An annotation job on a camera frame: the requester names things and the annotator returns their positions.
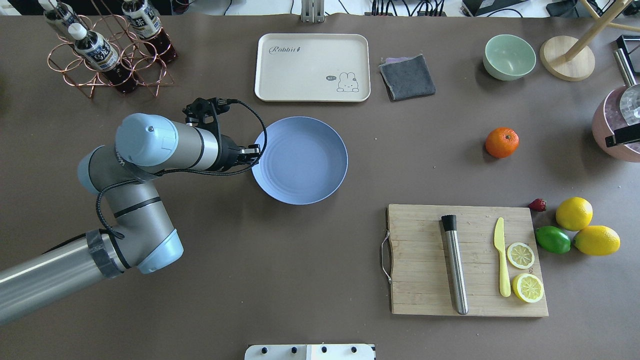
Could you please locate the mint green bowl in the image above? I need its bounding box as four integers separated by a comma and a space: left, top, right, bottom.
482, 34, 537, 81

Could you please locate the yellow plastic knife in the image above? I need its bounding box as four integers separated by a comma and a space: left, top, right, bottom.
493, 217, 512, 297

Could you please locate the grey folded cloth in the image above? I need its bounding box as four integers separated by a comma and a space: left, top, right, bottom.
378, 54, 436, 101

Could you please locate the orange tangerine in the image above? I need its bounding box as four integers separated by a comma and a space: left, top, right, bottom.
484, 127, 520, 158

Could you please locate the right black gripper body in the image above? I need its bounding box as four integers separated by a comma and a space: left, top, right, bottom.
605, 123, 640, 148

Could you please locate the lower right tea bottle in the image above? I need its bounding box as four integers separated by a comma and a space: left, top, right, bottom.
38, 0, 83, 41

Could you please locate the cream rabbit tray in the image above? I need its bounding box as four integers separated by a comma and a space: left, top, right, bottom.
254, 33, 371, 102

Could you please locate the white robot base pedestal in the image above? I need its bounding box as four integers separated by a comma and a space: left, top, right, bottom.
244, 343, 377, 360

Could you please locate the thick lemon half slice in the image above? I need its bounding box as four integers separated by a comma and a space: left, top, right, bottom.
512, 273, 545, 303

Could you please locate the copper wire bottle rack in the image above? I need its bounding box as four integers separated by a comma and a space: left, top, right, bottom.
46, 0, 175, 99

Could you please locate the red strawberry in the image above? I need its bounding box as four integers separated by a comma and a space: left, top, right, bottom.
527, 198, 547, 212

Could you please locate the tea bottle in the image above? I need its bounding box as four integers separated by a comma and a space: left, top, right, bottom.
38, 0, 83, 41
121, 0, 178, 64
68, 22, 138, 94

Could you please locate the yellow lemon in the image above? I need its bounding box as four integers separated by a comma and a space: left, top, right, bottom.
573, 225, 621, 256
555, 197, 594, 231

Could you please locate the thin lemon slice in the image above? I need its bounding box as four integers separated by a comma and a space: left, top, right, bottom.
506, 242, 536, 270

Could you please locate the pink bowl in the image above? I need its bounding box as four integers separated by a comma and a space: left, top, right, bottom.
592, 86, 640, 163

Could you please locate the steel cylinder black cap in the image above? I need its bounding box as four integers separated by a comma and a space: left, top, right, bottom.
441, 214, 469, 316

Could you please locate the lower yellow lemon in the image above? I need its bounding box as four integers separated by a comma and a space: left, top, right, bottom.
573, 225, 621, 256

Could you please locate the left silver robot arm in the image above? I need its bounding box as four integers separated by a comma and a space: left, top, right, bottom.
1, 112, 263, 325

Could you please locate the bamboo cutting board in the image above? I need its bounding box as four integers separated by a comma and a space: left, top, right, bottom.
386, 203, 549, 318

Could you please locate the green lime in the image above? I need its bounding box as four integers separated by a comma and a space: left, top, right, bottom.
534, 225, 572, 255

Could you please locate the top tea bottle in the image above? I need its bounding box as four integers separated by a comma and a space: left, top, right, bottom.
68, 22, 138, 94

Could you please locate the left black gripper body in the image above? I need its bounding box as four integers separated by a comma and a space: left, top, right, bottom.
215, 134, 250, 173

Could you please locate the blue plate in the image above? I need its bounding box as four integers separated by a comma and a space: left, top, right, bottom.
251, 116, 349, 205

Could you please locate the lower left tea bottle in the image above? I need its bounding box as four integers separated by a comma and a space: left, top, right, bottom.
121, 0, 178, 64

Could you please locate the wooden stand round base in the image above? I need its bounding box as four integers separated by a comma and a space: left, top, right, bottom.
539, 0, 640, 82

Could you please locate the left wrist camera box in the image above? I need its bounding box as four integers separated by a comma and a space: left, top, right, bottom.
182, 97, 233, 133

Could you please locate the upper yellow lemon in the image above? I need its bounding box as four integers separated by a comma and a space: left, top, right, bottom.
555, 197, 594, 231

